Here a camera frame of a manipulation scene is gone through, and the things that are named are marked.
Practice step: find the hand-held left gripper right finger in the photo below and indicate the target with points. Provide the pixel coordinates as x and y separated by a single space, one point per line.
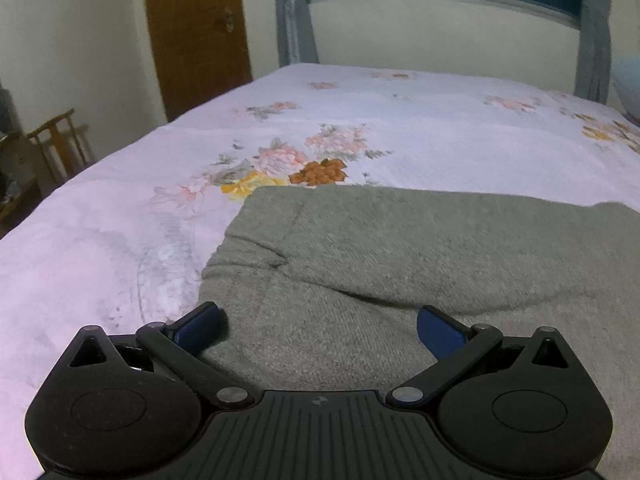
440 332

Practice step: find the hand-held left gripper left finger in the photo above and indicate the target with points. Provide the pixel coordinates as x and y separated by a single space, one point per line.
199 327

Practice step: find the floral white bed sheet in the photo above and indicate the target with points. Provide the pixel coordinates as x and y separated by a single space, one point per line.
210 170

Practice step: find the wooden chair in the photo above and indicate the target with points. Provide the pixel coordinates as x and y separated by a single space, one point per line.
57 145

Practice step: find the dark clutter beside chair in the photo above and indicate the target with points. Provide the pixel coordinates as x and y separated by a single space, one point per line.
12 180

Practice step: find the brown wooden door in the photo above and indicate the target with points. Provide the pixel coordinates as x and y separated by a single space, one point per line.
195 35

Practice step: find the grey curtain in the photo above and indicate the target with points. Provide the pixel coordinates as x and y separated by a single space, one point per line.
295 15
592 30

